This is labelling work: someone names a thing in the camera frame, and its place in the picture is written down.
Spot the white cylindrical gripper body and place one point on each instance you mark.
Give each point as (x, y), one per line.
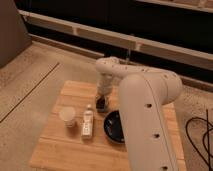
(104, 85)

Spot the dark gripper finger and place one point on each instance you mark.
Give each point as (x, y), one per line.
(102, 104)

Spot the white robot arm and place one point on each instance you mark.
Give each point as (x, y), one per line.
(142, 92)

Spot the white remote control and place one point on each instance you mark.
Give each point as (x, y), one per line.
(87, 125)

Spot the black round bowl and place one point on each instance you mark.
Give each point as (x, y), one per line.
(113, 128)

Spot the white paper cup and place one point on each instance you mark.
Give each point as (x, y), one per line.
(68, 116)

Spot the wooden board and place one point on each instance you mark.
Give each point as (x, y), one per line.
(61, 148)

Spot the grey cabinet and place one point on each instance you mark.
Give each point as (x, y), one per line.
(14, 37)

